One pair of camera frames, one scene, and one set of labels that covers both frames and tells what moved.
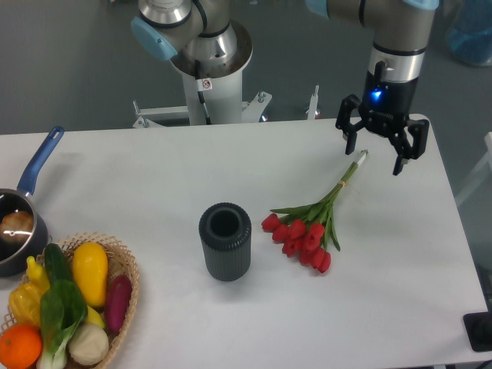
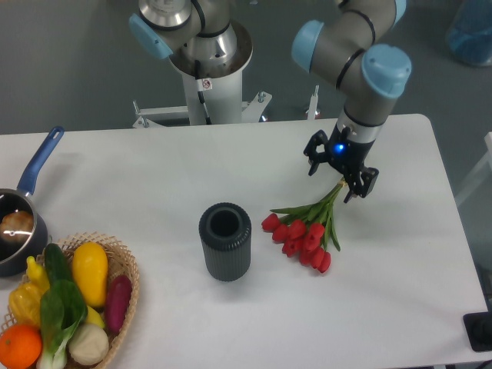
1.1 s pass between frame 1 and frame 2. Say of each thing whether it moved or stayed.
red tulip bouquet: stayed
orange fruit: stayed
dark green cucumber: stayed
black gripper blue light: moved
